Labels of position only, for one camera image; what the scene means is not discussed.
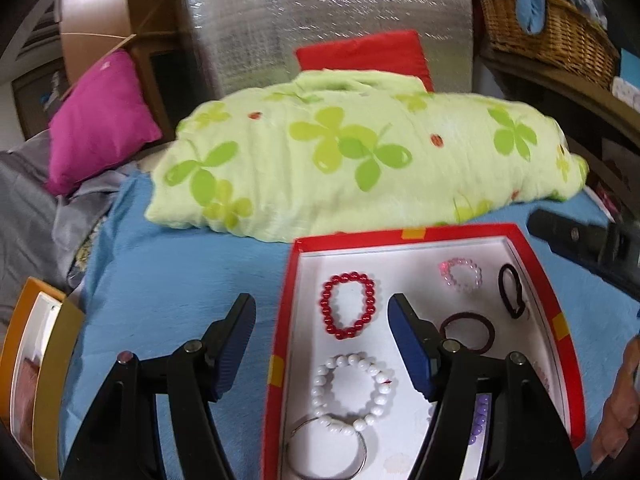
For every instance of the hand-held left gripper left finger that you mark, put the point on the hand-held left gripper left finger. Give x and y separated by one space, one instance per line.
235 355

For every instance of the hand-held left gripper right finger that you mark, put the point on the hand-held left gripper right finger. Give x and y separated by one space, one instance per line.
410 350

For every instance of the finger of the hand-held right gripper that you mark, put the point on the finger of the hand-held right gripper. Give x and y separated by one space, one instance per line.
565 235

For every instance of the red cardboard box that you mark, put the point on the red cardboard box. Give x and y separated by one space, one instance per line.
425 265

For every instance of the silver bangle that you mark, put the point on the silver bangle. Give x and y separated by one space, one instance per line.
362 452

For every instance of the person's right hand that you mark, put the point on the person's right hand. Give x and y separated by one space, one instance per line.
620 410

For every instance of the blue terry bed cover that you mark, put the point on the blue terry bed cover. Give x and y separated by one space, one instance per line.
175 270

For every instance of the wooden shelf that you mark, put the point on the wooden shelf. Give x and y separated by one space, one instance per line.
560 110

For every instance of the orange cardboard box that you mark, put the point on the orange cardboard box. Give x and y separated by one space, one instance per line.
62 360

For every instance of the green clover print pillow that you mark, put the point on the green clover print pillow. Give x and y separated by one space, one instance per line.
350 160

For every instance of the wicker basket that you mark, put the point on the wicker basket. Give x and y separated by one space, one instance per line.
560 35

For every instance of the grey blanket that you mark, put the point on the grey blanket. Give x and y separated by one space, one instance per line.
30 220

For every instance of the red cushion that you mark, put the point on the red cushion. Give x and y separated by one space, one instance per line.
370 55

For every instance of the magenta pillow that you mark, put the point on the magenta pillow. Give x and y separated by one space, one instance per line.
100 120

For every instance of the dark wooden cabinet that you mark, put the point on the dark wooden cabinet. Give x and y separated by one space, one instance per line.
160 85

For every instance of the dark framed panel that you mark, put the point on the dark framed panel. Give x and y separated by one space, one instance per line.
37 97

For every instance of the silver foil mat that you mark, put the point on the silver foil mat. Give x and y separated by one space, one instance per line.
325 0

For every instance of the brown wooden panel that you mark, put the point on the brown wooden panel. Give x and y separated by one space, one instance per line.
95 0

